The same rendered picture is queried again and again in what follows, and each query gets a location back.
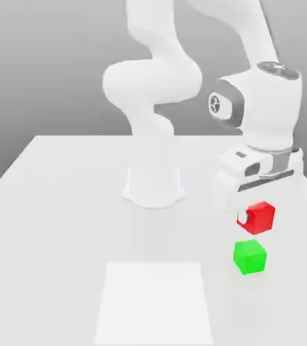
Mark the small green cube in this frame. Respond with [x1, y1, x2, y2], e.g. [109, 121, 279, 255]
[233, 239, 267, 276]

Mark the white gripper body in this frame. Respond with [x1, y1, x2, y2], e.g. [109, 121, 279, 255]
[214, 169, 305, 215]

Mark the small red cube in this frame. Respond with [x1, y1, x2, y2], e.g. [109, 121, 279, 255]
[236, 201, 276, 235]

